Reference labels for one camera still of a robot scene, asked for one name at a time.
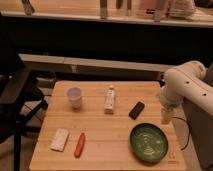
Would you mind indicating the orange carrot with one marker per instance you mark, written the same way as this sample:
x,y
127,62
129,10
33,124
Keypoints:
x,y
80,145

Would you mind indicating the white plastic cup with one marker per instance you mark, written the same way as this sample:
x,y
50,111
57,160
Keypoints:
x,y
74,95

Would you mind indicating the black chair frame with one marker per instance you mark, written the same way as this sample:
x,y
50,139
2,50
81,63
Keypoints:
x,y
20,97

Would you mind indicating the white tube with cap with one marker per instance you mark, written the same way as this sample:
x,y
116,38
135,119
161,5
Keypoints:
x,y
110,100

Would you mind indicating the white sponge block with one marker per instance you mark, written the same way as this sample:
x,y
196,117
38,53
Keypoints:
x,y
59,140

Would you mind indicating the black rectangular block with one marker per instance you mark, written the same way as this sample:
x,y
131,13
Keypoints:
x,y
136,110

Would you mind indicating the green ceramic bowl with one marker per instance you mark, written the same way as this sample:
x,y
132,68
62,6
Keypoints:
x,y
148,143

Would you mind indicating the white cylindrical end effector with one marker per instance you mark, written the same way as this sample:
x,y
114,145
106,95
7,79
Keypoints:
x,y
166,115

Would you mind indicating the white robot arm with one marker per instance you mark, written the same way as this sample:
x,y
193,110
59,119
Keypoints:
x,y
185,81

